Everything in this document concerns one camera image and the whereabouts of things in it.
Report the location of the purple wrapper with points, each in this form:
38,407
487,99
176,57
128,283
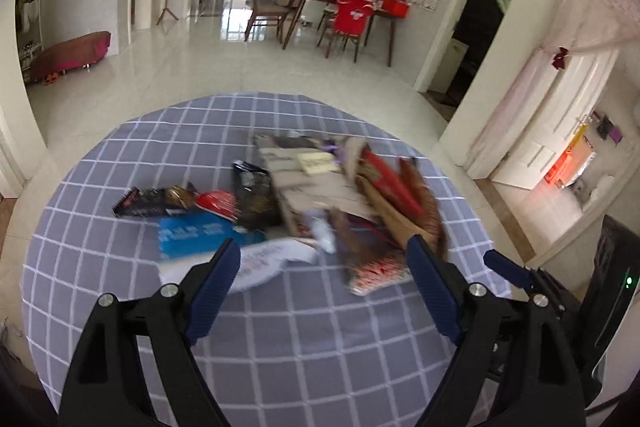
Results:
332,152

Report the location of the pink upholstered bench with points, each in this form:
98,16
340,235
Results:
75,52

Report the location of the red shirt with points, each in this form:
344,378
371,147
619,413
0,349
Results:
352,17

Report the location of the orange slippers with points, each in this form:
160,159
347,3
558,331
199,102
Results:
51,79

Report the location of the red round packet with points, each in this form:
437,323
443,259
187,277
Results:
215,203

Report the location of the newspaper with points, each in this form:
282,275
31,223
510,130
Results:
310,192

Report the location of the red bag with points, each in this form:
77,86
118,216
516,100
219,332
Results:
397,7

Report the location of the small white bottle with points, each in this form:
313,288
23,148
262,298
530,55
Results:
322,232

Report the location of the pink lace curtain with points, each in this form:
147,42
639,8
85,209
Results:
590,7

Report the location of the white door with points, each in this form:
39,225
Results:
560,117

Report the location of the grey checked tablecloth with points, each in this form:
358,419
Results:
300,347

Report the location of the wooden dining chair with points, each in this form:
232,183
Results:
270,9

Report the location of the white clothes rack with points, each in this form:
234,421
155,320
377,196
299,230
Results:
27,7

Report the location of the wooden chair with shirt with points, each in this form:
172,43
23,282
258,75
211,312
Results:
345,44

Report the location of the brown shiny wrapper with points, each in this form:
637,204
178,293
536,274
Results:
181,197

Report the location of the white plastic bag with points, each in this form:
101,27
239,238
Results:
270,259

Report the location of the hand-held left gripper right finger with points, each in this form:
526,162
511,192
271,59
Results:
434,292

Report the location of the dark foil packet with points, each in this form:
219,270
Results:
255,202

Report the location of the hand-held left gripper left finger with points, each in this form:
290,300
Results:
216,292

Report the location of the blue snack packet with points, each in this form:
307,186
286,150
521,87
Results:
195,234

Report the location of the white cabinet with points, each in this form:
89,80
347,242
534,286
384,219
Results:
450,67

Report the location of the black snack packet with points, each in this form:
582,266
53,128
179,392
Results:
142,202

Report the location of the red white patterned packet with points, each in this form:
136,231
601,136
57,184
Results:
377,274

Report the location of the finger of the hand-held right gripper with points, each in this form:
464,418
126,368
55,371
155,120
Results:
505,268

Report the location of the dark red bow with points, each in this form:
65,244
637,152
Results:
560,57

